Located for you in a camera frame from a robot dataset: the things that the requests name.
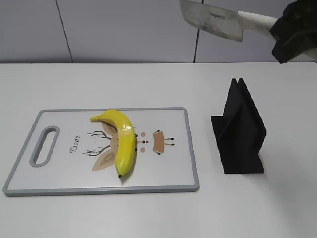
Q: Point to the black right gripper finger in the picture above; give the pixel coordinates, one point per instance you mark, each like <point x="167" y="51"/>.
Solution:
<point x="295" y="31"/>

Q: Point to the cleaver with white handle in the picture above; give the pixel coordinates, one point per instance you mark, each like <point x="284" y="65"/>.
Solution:
<point x="223" y="22"/>

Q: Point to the yellow plastic banana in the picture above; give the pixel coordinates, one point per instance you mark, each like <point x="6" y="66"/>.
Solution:
<point x="126" y="139"/>

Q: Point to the black knife stand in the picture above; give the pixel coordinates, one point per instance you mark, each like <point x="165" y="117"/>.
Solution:
<point x="239" y="132"/>

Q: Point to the white grey-rimmed cutting board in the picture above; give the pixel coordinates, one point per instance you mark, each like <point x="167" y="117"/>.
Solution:
<point x="67" y="154"/>

